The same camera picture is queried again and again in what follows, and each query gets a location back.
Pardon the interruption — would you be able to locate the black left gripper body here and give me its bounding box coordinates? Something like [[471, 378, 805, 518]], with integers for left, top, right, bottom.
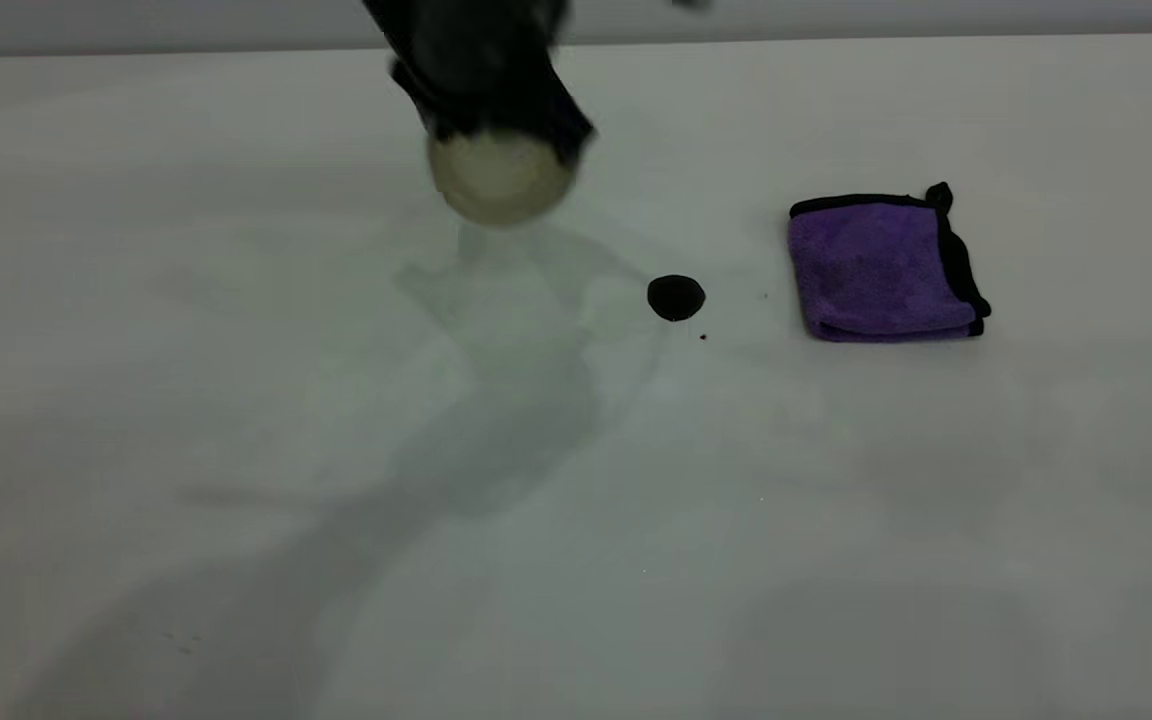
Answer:
[[361, 0, 577, 113]]

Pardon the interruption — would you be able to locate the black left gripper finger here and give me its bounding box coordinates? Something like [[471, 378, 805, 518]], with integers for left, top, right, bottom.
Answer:
[[532, 95, 598, 167], [389, 60, 467, 141]]

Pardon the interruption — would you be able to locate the white paper coffee cup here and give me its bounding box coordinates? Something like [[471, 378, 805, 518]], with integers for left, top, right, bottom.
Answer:
[[425, 128, 579, 229]]

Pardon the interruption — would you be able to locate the purple cloth with black trim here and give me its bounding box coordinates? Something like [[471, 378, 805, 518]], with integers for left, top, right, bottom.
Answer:
[[787, 182, 993, 344]]

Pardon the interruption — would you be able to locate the dark coffee spill stain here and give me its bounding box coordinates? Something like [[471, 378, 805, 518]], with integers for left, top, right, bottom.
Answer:
[[647, 275, 707, 323]]

